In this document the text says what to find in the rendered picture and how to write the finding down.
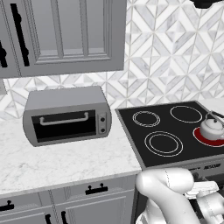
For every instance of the wide grey drawer front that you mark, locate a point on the wide grey drawer front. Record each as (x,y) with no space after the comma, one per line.
(119,186)

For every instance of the grey toaster oven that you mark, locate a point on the grey toaster oven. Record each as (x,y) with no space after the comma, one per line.
(64,97)

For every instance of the grey base cupboard door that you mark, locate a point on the grey base cupboard door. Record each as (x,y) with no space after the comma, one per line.
(99,211)
(23,219)

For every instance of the small grey drawer front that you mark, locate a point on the small grey drawer front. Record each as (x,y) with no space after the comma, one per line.
(26,202)

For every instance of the black stove knob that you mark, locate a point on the black stove knob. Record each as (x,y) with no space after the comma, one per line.
(196,176)

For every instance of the narrow grey wall cupboard door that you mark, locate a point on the narrow grey wall cupboard door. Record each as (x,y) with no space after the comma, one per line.
(6,71)

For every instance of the large grey wall cupboard door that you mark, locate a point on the large grey wall cupboard door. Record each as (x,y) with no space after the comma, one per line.
(73,29)

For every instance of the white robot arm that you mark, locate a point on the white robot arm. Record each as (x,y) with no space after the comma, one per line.
(163,186)

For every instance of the black stove with hob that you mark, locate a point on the black stove with hob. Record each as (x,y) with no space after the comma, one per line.
(166,124)

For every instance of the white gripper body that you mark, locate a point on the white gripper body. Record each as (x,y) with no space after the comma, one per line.
(202,188)

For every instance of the black glass toaster oven door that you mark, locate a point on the black glass toaster oven door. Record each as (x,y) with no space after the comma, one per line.
(64,131)

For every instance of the black range hood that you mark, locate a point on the black range hood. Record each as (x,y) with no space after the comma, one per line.
(205,3)

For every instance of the grey toaster oven knob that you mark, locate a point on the grey toaster oven knob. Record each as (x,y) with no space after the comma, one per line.
(102,118)
(102,130)

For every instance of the white kettle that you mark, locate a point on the white kettle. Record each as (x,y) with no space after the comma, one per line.
(211,128)

